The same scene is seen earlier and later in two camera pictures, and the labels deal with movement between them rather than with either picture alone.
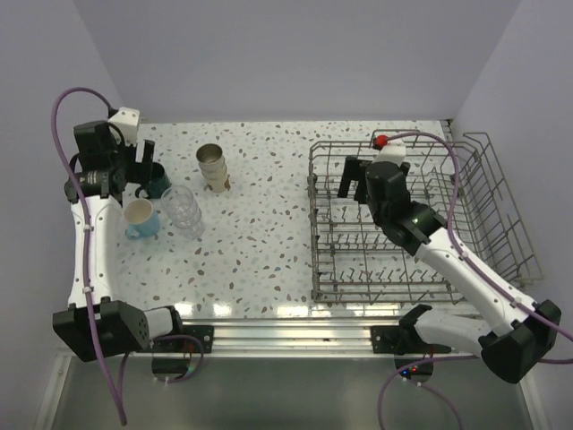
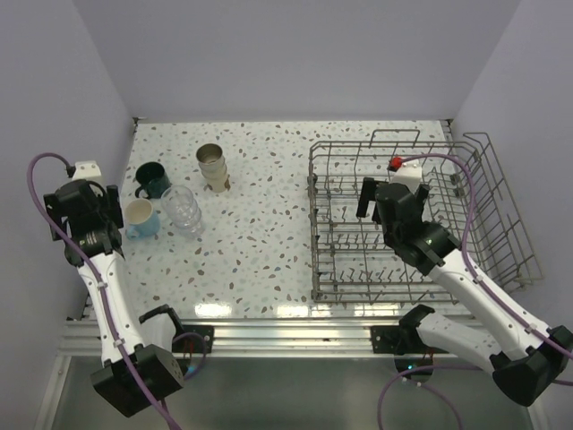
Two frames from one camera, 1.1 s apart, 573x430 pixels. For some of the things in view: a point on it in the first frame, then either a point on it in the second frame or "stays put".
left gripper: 138,171 -> 108,204
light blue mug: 142,221 stays put
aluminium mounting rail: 295,338 stays put
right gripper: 354,170 -> 367,194
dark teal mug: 159,181 stays put
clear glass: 180,207 stays put
